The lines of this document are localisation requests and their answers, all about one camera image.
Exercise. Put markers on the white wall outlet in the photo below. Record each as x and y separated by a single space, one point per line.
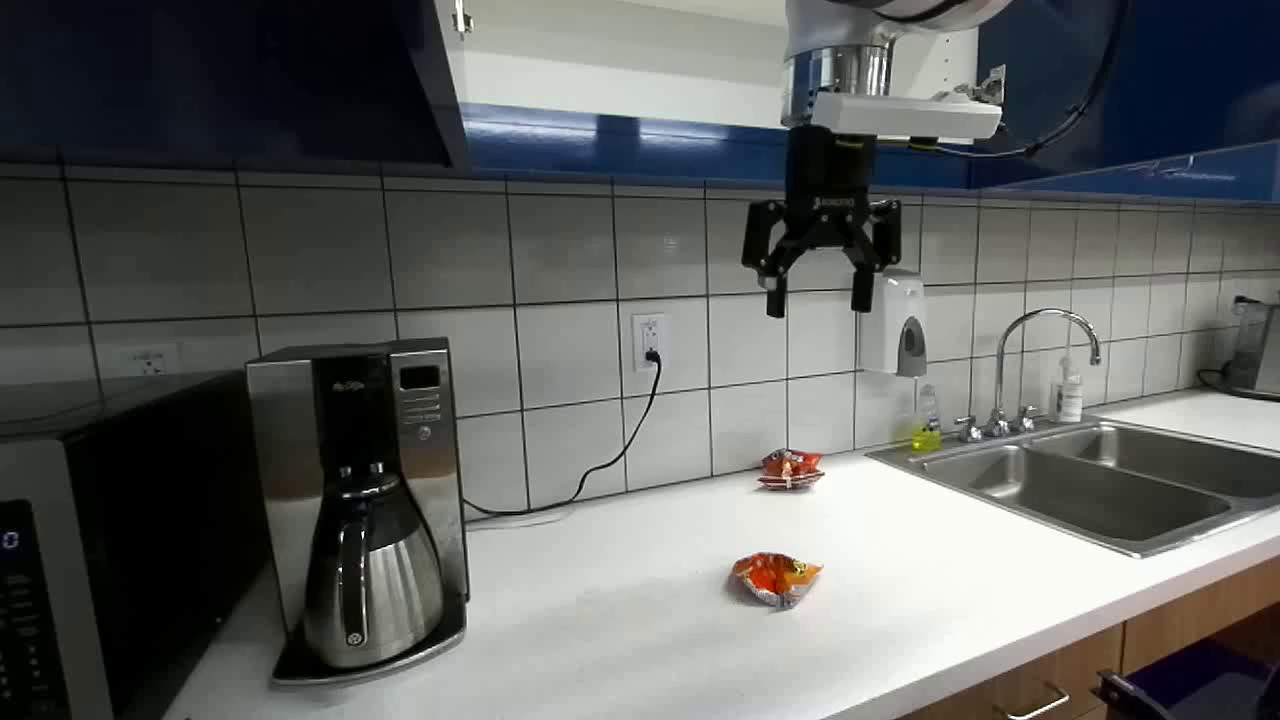
153 361
650 334

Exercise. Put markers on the black steel microwave oven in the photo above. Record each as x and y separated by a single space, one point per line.
146 562

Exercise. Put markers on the dark countertop appliance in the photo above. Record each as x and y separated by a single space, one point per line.
1255 348

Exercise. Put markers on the wooden base cabinet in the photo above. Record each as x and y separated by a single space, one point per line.
1186 621

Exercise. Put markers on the blue open cabinet door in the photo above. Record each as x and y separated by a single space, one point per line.
1173 80

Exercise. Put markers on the blue closed wall cabinet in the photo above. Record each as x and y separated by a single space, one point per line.
200 73

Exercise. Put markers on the white wall soap dispenser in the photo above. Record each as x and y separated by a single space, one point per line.
890 321

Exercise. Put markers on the steel coffee carafe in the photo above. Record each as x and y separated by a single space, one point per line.
381 584

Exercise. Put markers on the orange snack packet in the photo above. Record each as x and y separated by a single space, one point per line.
790 468
779 577

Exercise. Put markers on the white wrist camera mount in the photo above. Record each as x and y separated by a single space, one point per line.
906 116

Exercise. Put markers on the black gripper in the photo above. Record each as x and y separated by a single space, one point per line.
829 175

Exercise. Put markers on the blue chair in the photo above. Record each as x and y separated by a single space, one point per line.
1200 682

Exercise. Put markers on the chrome gooseneck faucet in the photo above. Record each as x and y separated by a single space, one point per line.
1000 361

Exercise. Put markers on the steel black coffee maker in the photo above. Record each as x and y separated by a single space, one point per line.
425 443

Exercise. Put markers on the metal cabinet hinge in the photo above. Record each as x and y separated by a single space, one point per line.
990 90

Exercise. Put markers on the yellow dish soap bottle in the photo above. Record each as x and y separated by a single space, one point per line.
922 431

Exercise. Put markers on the small white pump bottle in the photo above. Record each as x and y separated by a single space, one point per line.
1070 399

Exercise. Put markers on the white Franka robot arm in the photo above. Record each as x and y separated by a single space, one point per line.
852 27

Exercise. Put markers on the stainless steel double sink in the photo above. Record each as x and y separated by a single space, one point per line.
1066 486

